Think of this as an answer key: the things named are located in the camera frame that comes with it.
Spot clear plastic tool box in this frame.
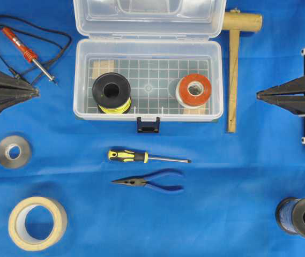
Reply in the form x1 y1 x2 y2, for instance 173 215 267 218
73 1 226 122

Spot dark blue box latch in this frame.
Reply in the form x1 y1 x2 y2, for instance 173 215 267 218
137 117 160 133

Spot grey tape roll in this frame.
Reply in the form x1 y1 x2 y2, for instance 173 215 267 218
0 135 32 169

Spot wooden mallet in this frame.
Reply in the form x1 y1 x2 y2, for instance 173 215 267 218
222 9 263 133

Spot blue table cloth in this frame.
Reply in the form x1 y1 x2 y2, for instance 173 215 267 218
0 1 305 256

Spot beige masking tape roll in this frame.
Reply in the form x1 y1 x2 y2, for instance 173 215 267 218
8 196 68 252

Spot yellow black screwdriver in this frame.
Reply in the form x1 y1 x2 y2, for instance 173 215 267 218
108 149 191 163

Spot orange handled soldering iron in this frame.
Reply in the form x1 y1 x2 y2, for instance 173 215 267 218
2 27 56 83

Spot black soldering iron cable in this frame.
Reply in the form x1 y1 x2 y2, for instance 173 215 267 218
0 15 72 86

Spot orange white wire spool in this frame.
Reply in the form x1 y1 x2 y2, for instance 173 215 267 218
175 73 212 109

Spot black spool yellow wire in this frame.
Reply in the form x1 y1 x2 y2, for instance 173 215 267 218
92 72 132 115

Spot black spool blue wire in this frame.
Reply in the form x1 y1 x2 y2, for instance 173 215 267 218
275 197 305 240

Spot blue handled needle-nose pliers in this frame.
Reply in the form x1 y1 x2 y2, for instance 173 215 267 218
111 168 184 194

